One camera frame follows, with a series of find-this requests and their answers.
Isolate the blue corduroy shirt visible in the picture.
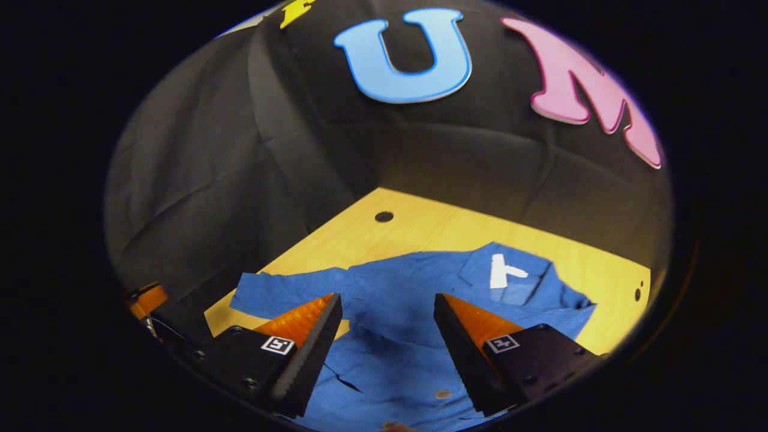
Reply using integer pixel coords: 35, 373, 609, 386
230, 242, 598, 432

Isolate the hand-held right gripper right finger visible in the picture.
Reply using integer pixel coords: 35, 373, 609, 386
433, 293, 604, 418

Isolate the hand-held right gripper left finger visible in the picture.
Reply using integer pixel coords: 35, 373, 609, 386
171, 293, 343, 419

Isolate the black backdrop cloth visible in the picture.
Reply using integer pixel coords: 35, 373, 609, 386
105, 0, 673, 289

